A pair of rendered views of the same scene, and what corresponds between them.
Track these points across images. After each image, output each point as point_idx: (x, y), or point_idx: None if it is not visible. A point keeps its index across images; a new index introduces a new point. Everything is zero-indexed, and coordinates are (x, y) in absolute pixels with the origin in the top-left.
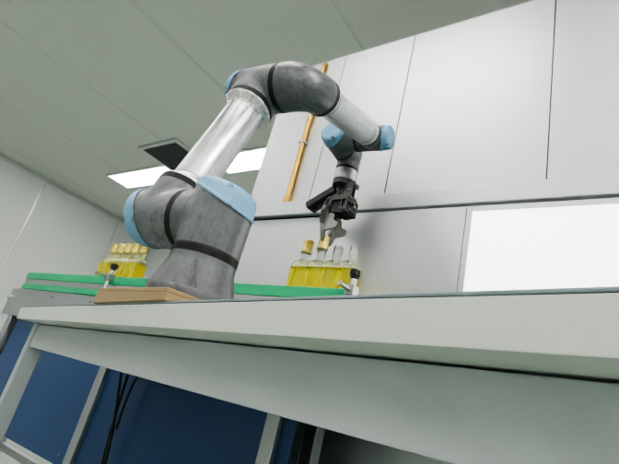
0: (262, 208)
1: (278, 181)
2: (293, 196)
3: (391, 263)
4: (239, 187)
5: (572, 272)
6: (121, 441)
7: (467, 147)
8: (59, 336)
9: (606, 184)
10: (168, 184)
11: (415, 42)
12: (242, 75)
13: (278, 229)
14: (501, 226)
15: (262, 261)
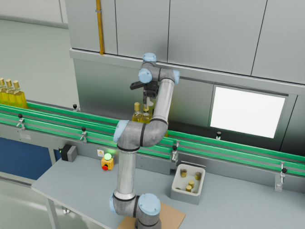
0: (86, 55)
1: (89, 35)
2: (105, 49)
3: (178, 102)
4: (157, 207)
5: (254, 118)
6: None
7: (213, 46)
8: None
9: (274, 87)
10: (125, 205)
11: None
12: (123, 140)
13: (102, 68)
14: (228, 96)
15: (99, 84)
